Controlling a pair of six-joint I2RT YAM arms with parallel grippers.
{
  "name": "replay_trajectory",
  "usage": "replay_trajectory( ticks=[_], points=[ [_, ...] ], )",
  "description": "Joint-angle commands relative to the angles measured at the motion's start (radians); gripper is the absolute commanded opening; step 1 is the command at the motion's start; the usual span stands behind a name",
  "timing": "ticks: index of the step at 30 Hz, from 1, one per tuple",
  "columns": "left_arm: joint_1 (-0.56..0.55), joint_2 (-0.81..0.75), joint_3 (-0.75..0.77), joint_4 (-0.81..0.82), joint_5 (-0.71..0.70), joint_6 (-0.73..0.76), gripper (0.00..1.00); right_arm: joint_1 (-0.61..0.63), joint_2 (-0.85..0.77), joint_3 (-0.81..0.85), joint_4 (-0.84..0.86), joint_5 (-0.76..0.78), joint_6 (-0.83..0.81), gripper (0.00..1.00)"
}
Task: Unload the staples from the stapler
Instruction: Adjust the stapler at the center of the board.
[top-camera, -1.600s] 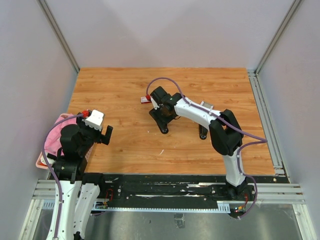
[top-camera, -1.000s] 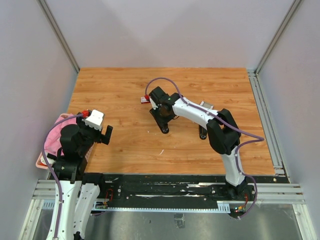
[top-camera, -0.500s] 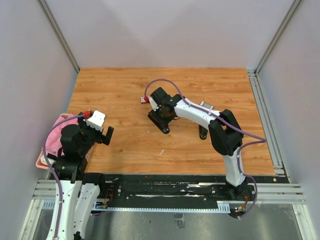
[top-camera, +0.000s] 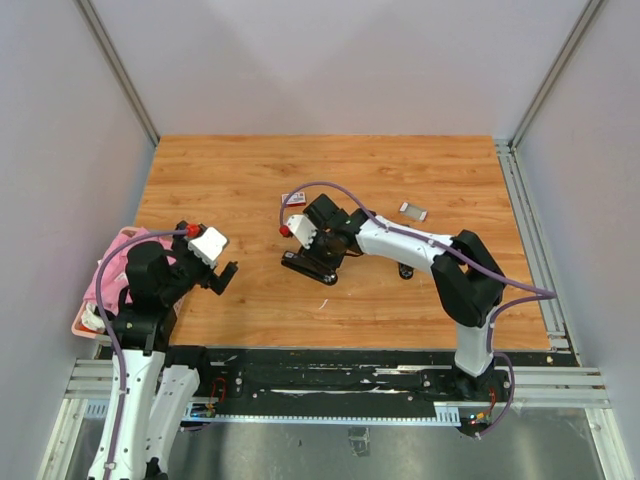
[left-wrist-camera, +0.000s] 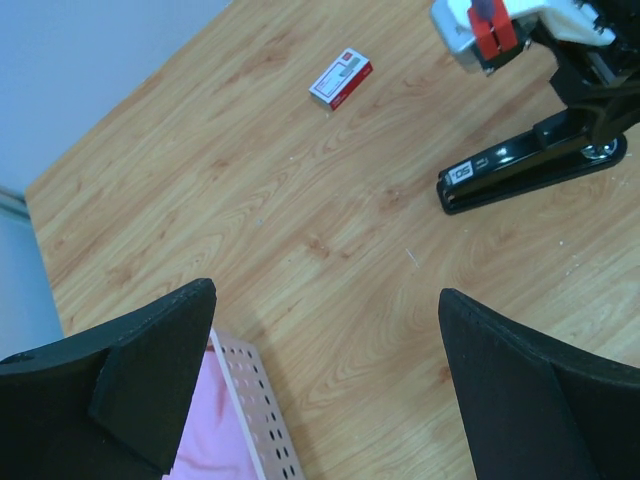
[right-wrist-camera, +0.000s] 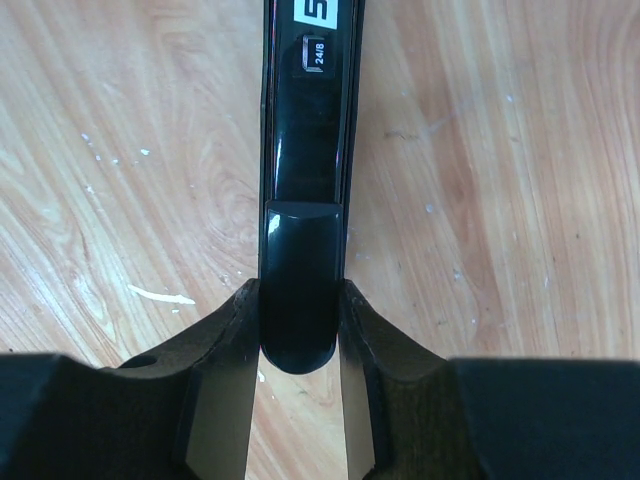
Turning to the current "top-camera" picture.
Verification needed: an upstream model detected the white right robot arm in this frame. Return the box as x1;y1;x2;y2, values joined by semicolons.
280;205;505;400

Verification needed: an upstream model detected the small white staple tray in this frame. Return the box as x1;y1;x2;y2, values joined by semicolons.
399;202;428;222

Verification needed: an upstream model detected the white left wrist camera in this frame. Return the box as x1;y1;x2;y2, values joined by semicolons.
187;227;229;269

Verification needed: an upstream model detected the pink plastic basket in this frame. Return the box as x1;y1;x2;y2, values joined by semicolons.
72;230;182;338

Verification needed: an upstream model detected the red white staple box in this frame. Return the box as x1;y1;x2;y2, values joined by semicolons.
281;192;307;207

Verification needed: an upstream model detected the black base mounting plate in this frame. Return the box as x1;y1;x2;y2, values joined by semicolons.
154;347;514;419

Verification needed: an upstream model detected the black stapler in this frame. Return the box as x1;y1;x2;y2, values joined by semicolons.
398;263;414;280
281;251;338;286

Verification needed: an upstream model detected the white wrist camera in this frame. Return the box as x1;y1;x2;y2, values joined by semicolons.
285;214;318;250
187;227;229;269

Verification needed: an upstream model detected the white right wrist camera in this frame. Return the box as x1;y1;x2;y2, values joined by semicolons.
285;214;318;250

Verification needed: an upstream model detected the pink cloth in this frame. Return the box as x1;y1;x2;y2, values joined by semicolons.
83;228;148;315

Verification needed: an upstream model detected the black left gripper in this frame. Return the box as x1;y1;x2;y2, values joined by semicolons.
161;221;237;302

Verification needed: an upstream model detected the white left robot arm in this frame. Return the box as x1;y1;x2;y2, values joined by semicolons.
87;221;238;479

